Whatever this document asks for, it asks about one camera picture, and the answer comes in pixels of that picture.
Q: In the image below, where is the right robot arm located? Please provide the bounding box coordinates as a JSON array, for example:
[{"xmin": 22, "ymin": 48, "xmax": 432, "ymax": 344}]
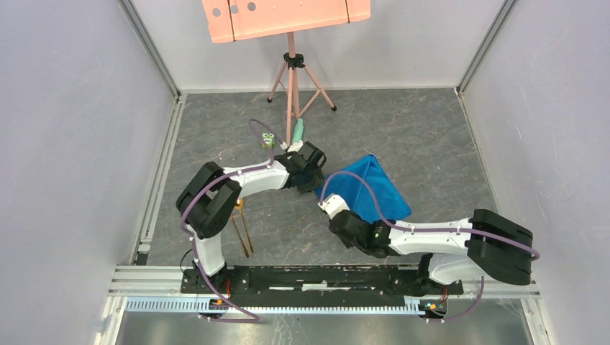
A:
[{"xmin": 328, "ymin": 209, "xmax": 540, "ymax": 293}]

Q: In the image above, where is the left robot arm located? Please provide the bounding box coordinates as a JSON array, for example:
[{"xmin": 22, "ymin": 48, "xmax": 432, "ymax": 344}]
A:
[{"xmin": 176, "ymin": 141, "xmax": 327, "ymax": 293}]

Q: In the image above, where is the mint green flashlight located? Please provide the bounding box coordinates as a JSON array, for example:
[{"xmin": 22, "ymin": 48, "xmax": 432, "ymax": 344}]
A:
[{"xmin": 292, "ymin": 118, "xmax": 304, "ymax": 143}]

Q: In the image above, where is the green owl toy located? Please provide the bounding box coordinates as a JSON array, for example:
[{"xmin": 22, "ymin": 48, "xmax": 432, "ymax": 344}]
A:
[{"xmin": 260, "ymin": 132, "xmax": 276, "ymax": 150}]

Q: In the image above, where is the gold spoon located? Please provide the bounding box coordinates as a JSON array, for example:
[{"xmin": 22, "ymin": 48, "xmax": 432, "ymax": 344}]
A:
[{"xmin": 235, "ymin": 198, "xmax": 254, "ymax": 257}]

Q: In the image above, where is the gold fork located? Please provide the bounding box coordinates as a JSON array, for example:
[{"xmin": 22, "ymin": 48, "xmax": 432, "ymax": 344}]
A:
[{"xmin": 230, "ymin": 215, "xmax": 250, "ymax": 258}]

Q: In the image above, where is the pink music stand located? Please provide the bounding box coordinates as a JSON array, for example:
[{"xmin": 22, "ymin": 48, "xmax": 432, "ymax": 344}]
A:
[{"xmin": 202, "ymin": 0, "xmax": 371, "ymax": 149}]

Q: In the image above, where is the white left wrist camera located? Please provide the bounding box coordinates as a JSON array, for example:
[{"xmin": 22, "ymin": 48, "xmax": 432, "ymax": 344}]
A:
[{"xmin": 280, "ymin": 140, "xmax": 304, "ymax": 152}]

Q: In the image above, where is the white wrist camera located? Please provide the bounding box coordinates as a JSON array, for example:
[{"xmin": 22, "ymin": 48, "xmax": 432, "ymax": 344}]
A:
[
  {"xmin": 318, "ymin": 193, "xmax": 350, "ymax": 220},
  {"xmin": 280, "ymin": 140, "xmax": 304, "ymax": 152}
]

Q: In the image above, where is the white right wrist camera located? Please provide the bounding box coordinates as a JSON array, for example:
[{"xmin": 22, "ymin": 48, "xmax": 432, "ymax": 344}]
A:
[{"xmin": 318, "ymin": 193, "xmax": 350, "ymax": 220}]

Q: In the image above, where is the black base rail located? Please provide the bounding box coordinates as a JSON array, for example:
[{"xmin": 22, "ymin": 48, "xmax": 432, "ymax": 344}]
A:
[{"xmin": 181, "ymin": 264, "xmax": 464, "ymax": 308}]

